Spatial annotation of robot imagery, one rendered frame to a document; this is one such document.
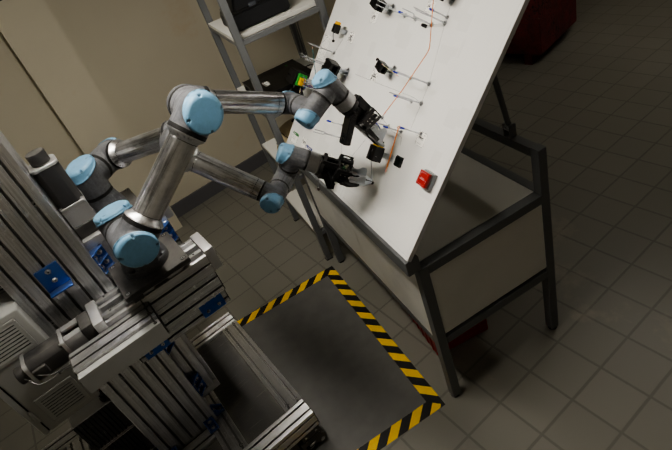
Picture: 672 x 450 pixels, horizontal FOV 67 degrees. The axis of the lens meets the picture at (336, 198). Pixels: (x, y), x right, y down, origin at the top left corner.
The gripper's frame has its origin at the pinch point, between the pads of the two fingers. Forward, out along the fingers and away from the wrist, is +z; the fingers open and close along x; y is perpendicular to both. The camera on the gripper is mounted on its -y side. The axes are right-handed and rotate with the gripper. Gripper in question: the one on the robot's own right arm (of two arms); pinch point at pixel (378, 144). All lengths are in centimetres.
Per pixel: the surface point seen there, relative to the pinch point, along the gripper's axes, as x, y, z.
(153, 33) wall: 243, -11, -42
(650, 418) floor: -77, -15, 124
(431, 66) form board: -4.8, 31.9, -6.6
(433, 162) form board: -23.4, 4.4, 5.8
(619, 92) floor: 84, 171, 197
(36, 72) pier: 215, -77, -83
